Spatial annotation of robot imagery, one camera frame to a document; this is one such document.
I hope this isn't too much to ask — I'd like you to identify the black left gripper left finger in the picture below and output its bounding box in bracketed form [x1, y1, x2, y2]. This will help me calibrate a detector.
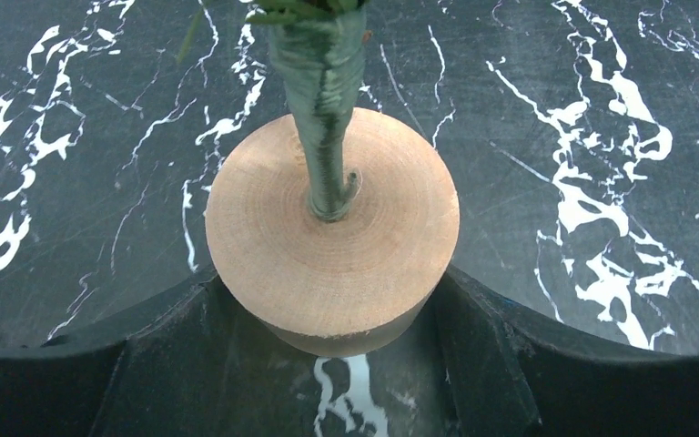
[0, 265, 248, 437]

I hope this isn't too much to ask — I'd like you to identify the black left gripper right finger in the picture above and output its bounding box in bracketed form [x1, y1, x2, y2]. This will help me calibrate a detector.
[433, 265, 699, 437]

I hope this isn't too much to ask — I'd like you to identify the small green christmas tree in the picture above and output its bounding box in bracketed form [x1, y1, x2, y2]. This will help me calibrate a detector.
[205, 1, 460, 357]

